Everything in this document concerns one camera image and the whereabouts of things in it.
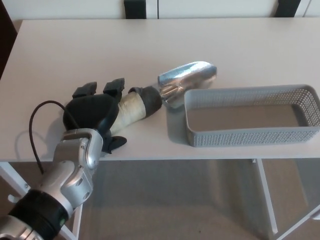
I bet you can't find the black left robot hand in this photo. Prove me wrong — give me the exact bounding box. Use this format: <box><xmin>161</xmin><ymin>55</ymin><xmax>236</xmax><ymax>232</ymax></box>
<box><xmin>61</xmin><ymin>77</ymin><xmax>129</xmax><ymax>155</ymax></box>

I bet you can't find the metal shovel with handle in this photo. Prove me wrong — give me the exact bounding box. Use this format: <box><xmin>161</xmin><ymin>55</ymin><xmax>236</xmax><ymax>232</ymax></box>
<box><xmin>109</xmin><ymin>60</ymin><xmax>218</xmax><ymax>136</ymax></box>

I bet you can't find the dark brown furniture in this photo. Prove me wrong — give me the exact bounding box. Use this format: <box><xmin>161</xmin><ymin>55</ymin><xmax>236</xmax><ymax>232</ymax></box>
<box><xmin>0</xmin><ymin>0</ymin><xmax>19</xmax><ymax>81</ymax></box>

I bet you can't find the white cabinet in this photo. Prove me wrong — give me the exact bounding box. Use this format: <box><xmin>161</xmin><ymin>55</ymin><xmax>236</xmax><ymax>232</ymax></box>
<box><xmin>9</xmin><ymin>0</ymin><xmax>320</xmax><ymax>21</ymax></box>

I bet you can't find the grey perforated plastic basket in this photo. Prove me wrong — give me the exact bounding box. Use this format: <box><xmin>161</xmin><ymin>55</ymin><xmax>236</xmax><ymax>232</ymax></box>
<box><xmin>183</xmin><ymin>84</ymin><xmax>320</xmax><ymax>149</ymax></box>

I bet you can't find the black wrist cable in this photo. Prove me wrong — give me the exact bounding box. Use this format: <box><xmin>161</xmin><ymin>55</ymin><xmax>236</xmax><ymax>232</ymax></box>
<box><xmin>28</xmin><ymin>100</ymin><xmax>81</xmax><ymax>175</ymax></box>

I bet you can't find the white desk with metal frame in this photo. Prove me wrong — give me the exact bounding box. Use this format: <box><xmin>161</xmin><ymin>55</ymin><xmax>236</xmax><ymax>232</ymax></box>
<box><xmin>0</xmin><ymin>16</ymin><xmax>320</xmax><ymax>240</ymax></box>

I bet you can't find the black cabinet handle strap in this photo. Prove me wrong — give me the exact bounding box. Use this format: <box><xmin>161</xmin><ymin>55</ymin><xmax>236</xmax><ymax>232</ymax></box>
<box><xmin>123</xmin><ymin>0</ymin><xmax>147</xmax><ymax>20</ymax></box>
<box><xmin>275</xmin><ymin>0</ymin><xmax>296</xmax><ymax>18</ymax></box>

